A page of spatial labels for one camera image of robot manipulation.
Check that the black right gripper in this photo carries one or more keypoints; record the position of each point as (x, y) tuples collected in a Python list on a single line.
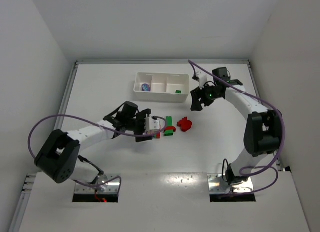
[(202, 97)]

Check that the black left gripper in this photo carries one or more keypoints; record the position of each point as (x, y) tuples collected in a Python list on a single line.
[(141, 125)]

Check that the green red lego bricks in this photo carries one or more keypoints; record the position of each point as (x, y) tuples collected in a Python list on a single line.
[(157, 136)]

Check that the purple flower lego brick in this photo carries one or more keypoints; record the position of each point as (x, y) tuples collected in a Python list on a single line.
[(145, 87)]

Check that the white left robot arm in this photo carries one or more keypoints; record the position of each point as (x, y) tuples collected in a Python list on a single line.
[(60, 157)]

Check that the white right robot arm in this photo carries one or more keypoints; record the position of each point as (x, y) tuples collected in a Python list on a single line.
[(263, 132)]

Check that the red rounded lego brick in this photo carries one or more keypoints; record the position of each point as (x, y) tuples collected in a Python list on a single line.
[(184, 124)]

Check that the white compartment tray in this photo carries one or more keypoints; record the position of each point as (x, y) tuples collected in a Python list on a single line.
[(163, 87)]

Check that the green number lego brick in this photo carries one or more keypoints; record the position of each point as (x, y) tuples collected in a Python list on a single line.
[(169, 121)]

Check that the red green rounded lego stack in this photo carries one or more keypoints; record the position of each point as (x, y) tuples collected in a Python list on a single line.
[(169, 130)]

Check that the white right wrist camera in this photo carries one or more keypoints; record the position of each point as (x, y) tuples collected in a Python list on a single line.
[(201, 78)]

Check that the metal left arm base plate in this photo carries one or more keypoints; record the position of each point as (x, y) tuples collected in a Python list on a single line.
[(106, 184)]

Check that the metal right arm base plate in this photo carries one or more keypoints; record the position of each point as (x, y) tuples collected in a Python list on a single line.
[(217, 185)]

